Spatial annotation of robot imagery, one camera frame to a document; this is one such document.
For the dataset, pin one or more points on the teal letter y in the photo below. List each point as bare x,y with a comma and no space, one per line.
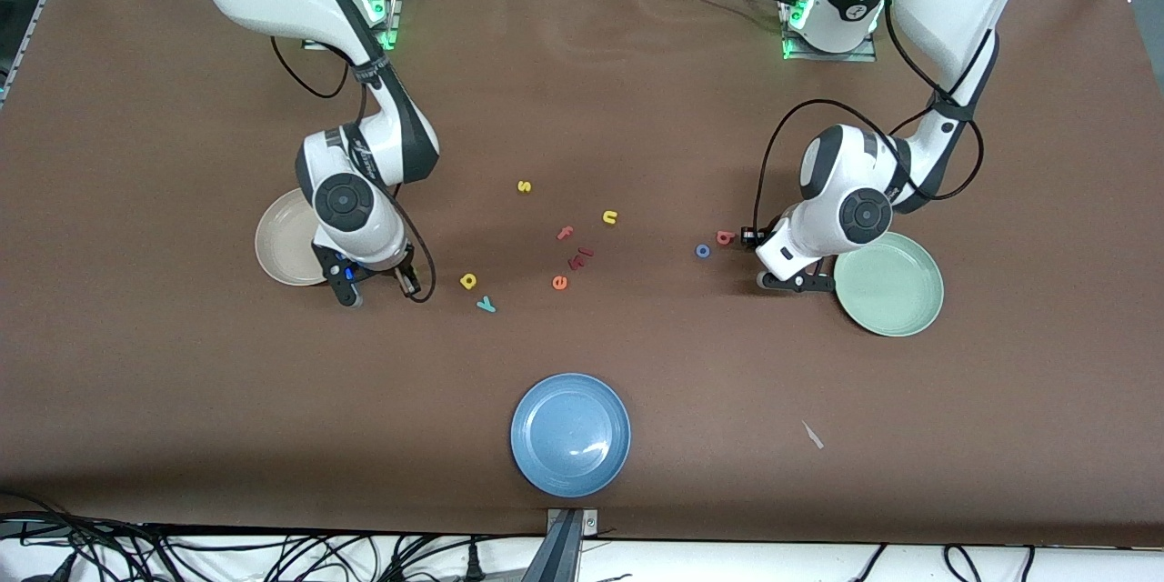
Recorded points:
486,304

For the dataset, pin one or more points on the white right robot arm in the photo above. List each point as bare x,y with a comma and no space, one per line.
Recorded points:
355,200

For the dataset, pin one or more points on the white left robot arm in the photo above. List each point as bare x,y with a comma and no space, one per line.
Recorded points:
837,200

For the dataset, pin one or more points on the beige round plate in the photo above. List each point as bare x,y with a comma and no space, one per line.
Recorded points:
282,245

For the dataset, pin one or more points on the green round plate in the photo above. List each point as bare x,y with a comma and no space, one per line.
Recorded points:
896,291

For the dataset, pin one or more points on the brown paper table cover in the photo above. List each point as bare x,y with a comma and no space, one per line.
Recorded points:
637,109

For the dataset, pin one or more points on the white paper scrap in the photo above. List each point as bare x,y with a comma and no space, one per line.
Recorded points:
812,435

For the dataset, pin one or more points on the blue round plate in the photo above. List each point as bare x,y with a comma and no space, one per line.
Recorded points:
570,435

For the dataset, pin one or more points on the black power plug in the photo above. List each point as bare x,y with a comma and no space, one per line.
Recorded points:
473,564

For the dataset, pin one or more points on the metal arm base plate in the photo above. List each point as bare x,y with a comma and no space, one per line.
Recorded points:
394,18
827,56

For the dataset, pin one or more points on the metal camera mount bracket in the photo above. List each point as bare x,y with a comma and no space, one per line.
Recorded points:
568,523

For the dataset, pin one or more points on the aluminium table frame rail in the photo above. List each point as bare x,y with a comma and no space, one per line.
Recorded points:
45,5

